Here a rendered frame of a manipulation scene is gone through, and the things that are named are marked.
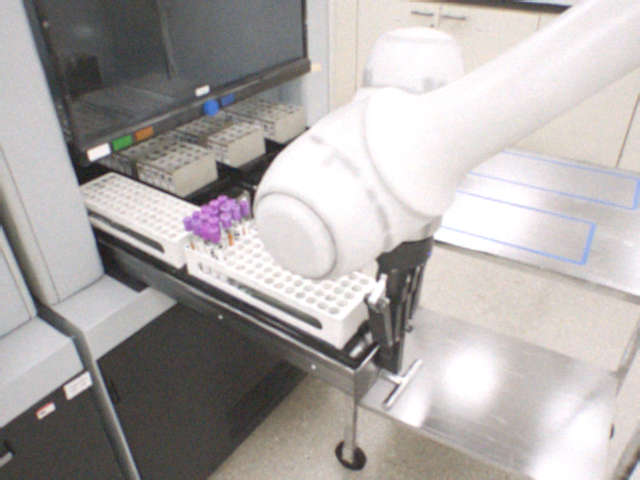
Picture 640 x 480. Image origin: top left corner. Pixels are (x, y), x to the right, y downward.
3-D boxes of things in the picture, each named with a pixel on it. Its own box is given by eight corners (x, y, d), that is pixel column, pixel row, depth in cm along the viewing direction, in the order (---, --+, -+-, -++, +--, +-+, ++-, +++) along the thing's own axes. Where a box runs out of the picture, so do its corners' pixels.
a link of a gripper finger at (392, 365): (403, 336, 69) (400, 339, 69) (399, 372, 73) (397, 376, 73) (383, 327, 71) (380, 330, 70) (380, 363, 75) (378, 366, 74)
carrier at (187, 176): (211, 175, 112) (207, 149, 108) (218, 177, 111) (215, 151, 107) (169, 197, 104) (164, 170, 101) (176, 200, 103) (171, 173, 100)
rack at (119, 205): (75, 220, 101) (66, 192, 97) (119, 199, 107) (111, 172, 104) (180, 274, 86) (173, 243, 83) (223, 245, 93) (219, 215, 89)
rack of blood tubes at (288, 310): (187, 278, 85) (181, 247, 82) (230, 249, 92) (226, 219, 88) (340, 356, 71) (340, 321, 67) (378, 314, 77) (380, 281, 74)
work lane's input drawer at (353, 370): (66, 248, 105) (53, 209, 100) (123, 218, 114) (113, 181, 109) (382, 425, 70) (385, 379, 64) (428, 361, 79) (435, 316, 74)
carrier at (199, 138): (231, 141, 126) (228, 117, 123) (237, 143, 125) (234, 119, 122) (195, 159, 119) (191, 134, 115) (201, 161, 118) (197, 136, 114)
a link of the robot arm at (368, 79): (379, 151, 63) (328, 199, 54) (386, 13, 54) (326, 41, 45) (468, 169, 59) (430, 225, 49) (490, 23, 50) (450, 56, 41)
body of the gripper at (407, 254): (392, 199, 65) (387, 260, 70) (354, 230, 59) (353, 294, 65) (448, 217, 61) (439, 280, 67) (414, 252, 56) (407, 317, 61)
